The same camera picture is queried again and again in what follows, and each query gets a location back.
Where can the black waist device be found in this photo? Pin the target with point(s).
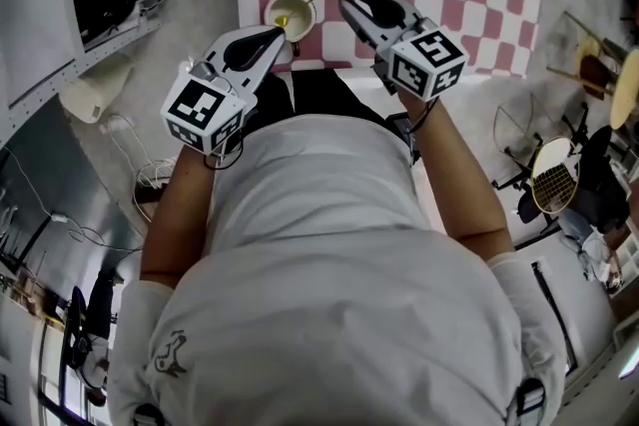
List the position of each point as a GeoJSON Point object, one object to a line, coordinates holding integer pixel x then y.
{"type": "Point", "coordinates": [402, 129]}

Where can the cream trash bin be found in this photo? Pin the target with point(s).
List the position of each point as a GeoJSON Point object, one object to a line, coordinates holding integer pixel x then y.
{"type": "Point", "coordinates": [92, 95]}

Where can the person's black trousers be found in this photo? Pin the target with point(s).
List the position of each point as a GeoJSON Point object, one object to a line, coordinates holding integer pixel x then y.
{"type": "Point", "coordinates": [324, 100]}

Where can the person's white shirt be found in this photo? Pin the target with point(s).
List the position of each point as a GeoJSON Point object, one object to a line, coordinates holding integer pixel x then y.
{"type": "Point", "coordinates": [324, 264]}

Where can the cream ceramic cup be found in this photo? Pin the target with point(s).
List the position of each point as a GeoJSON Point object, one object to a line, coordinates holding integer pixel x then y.
{"type": "Point", "coordinates": [282, 5]}

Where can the dark grey curved desk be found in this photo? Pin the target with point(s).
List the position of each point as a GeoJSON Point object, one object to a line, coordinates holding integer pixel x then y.
{"type": "Point", "coordinates": [40, 174]}

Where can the person's right forearm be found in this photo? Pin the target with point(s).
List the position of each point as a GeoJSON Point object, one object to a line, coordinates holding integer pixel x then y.
{"type": "Point", "coordinates": [459, 174]}

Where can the black office chair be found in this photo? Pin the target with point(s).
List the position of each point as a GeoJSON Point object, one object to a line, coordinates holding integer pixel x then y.
{"type": "Point", "coordinates": [601, 194]}

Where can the yellow round table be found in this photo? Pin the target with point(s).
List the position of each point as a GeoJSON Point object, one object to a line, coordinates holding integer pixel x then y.
{"type": "Point", "coordinates": [626, 90]}

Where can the white power adapter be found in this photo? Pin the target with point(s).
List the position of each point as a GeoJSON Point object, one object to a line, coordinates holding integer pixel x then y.
{"type": "Point", "coordinates": [59, 218]}

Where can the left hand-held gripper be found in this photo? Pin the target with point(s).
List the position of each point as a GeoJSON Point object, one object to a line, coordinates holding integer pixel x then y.
{"type": "Point", "coordinates": [192, 107]}

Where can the person's left forearm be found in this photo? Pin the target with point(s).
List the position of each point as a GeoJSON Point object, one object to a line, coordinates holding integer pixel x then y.
{"type": "Point", "coordinates": [175, 214]}

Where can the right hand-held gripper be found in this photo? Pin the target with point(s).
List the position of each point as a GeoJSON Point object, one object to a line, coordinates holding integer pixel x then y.
{"type": "Point", "coordinates": [432, 60]}

